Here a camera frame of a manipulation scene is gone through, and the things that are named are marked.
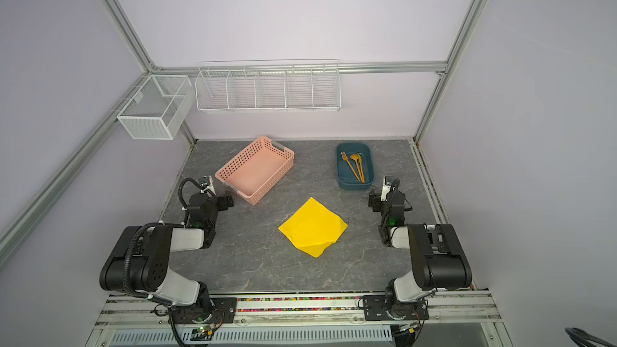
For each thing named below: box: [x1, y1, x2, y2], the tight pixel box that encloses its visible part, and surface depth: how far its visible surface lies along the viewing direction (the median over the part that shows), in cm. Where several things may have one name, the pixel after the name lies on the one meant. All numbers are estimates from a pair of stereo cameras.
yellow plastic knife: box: [357, 154, 366, 184], surface depth 110 cm
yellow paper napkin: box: [277, 196, 349, 258], surface depth 93 cm
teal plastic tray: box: [335, 142, 375, 191], surface depth 111 cm
